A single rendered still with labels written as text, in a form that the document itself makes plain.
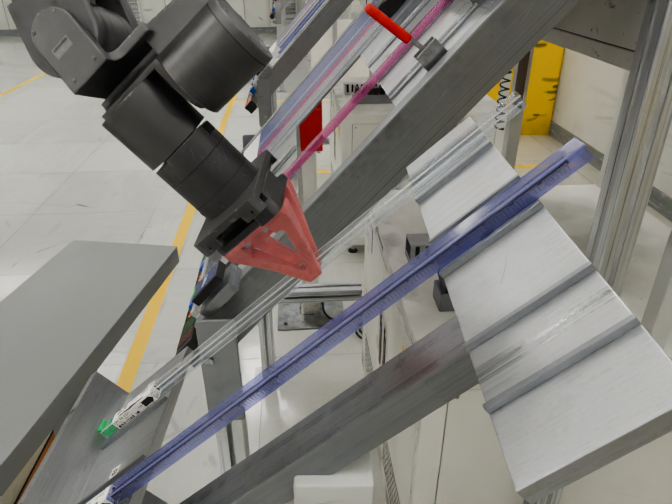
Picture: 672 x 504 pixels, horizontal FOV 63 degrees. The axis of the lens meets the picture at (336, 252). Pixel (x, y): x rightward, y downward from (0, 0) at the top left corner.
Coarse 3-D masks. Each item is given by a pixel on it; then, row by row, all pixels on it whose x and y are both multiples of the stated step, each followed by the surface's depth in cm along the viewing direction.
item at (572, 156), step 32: (544, 160) 32; (576, 160) 30; (512, 192) 32; (544, 192) 31; (480, 224) 32; (416, 256) 35; (448, 256) 33; (384, 288) 35; (352, 320) 35; (288, 352) 38; (320, 352) 37; (256, 384) 38; (224, 416) 39; (160, 448) 42; (192, 448) 41; (128, 480) 43
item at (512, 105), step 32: (512, 96) 41; (480, 128) 41; (448, 160) 43; (416, 192) 44; (352, 224) 46; (320, 256) 47; (288, 288) 48; (256, 320) 50; (192, 352) 53; (160, 384) 53
